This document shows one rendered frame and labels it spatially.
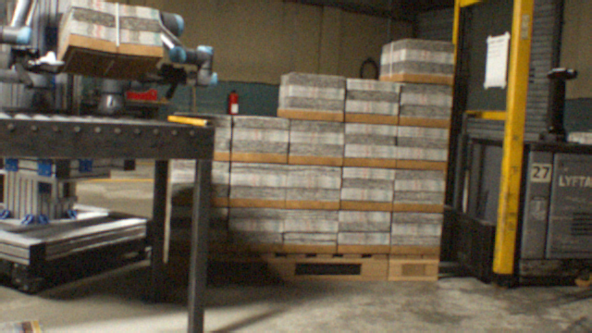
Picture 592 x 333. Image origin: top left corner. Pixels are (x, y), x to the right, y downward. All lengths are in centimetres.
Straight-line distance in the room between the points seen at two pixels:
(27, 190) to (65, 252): 46
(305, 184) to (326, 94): 47
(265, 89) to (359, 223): 751
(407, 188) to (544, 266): 86
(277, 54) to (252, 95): 90
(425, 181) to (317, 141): 63
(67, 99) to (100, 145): 120
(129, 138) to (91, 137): 12
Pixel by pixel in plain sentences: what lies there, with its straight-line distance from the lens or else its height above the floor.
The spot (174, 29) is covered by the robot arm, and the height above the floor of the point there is 126.
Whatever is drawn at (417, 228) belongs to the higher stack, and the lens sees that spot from 324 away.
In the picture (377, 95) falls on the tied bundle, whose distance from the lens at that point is 309.
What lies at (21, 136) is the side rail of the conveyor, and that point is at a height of 75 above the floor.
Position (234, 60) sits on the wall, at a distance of 1021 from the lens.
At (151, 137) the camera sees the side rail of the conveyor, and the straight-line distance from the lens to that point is 205.
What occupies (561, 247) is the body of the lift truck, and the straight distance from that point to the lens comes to 350.
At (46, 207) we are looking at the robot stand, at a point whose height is 30.
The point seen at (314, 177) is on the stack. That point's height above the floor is 54.
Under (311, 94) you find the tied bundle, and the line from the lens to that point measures 300.
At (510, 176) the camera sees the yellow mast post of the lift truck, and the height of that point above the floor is 61.
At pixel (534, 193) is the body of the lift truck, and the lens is 334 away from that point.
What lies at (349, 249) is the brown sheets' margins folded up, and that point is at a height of 17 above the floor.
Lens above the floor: 88
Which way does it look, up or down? 3 degrees down
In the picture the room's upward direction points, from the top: 4 degrees clockwise
